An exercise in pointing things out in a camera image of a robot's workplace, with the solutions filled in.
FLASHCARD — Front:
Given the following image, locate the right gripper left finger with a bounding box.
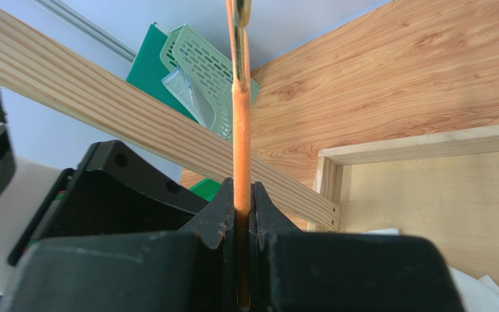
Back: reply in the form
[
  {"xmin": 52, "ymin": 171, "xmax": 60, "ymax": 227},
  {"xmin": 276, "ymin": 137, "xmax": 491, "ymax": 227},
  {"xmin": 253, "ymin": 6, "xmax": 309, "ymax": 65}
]
[{"xmin": 0, "ymin": 178, "xmax": 236, "ymax": 311}]

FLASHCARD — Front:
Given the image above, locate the white tank top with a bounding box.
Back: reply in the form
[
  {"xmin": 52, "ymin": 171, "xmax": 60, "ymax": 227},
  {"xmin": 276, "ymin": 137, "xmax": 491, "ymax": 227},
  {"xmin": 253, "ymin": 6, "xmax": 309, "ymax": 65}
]
[{"xmin": 352, "ymin": 228, "xmax": 499, "ymax": 311}]

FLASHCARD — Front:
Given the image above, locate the orange velvet hanger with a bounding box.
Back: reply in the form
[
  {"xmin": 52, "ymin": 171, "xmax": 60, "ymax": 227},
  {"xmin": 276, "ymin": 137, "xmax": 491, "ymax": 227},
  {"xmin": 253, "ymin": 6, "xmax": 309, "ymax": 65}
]
[{"xmin": 226, "ymin": 1, "xmax": 251, "ymax": 311}]

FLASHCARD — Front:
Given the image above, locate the light green file organizer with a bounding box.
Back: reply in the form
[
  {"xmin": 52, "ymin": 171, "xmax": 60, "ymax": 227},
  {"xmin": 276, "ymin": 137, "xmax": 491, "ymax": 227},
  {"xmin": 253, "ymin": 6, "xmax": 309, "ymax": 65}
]
[{"xmin": 160, "ymin": 24, "xmax": 260, "ymax": 142}]

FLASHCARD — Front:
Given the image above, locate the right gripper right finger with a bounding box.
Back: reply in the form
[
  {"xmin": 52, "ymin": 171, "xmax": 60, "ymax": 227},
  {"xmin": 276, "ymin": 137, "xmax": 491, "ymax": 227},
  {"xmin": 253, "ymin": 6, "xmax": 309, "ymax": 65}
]
[{"xmin": 249, "ymin": 182, "xmax": 464, "ymax": 311}]

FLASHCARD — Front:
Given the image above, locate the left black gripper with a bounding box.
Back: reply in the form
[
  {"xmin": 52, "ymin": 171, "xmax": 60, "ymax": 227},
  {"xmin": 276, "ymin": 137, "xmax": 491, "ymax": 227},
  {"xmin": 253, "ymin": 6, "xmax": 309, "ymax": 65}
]
[{"xmin": 7, "ymin": 140, "xmax": 208, "ymax": 267}]

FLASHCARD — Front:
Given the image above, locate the dark green folder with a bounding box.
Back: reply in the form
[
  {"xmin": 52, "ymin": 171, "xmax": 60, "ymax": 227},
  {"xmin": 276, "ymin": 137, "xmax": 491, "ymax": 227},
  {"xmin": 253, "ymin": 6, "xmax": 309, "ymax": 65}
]
[{"xmin": 126, "ymin": 22, "xmax": 196, "ymax": 122}]

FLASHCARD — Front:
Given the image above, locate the wooden clothes rack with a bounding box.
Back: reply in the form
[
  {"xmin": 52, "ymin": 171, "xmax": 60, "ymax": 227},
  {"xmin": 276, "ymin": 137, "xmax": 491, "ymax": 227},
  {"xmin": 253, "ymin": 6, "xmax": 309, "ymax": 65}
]
[{"xmin": 0, "ymin": 1, "xmax": 499, "ymax": 284}]

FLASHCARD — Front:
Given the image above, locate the green plastic tray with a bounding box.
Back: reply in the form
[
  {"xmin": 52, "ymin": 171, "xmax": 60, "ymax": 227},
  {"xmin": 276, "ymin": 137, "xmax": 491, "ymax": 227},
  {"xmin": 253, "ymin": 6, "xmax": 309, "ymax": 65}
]
[{"xmin": 189, "ymin": 178, "xmax": 221, "ymax": 202}]

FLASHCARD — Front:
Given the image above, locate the grey mesh pouch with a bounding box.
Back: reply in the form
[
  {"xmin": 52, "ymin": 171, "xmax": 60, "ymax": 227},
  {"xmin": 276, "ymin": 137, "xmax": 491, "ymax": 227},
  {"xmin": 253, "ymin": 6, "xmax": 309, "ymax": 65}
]
[{"xmin": 161, "ymin": 66, "xmax": 215, "ymax": 129}]

